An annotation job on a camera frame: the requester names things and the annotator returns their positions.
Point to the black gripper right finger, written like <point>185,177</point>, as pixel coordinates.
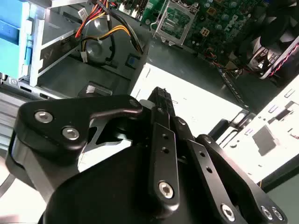
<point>233,186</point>

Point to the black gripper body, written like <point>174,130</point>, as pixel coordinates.
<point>105,198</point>

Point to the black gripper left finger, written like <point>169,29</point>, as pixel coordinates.
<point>58,121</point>

